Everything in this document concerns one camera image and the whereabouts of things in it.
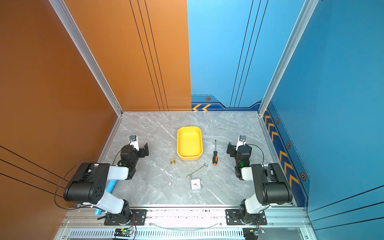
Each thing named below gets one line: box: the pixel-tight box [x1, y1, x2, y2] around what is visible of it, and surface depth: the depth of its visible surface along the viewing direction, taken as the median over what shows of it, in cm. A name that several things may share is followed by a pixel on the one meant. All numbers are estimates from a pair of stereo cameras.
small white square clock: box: [190, 178, 202, 191], surface depth 84 cm
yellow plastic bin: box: [176, 126, 204, 161], surface depth 102 cm
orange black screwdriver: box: [212, 139, 218, 166], surface depth 93 cm
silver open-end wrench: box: [186, 163, 208, 180], surface depth 91 cm
